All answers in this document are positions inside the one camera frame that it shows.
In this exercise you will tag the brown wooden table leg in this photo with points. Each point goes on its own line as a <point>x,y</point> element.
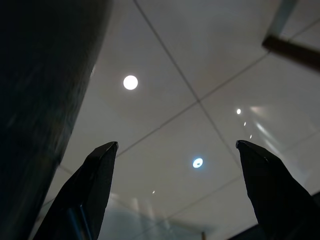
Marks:
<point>292,51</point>

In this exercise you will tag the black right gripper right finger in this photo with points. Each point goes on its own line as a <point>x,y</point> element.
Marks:
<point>272,190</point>

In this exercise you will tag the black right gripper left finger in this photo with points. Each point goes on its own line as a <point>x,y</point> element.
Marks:
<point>90,190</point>

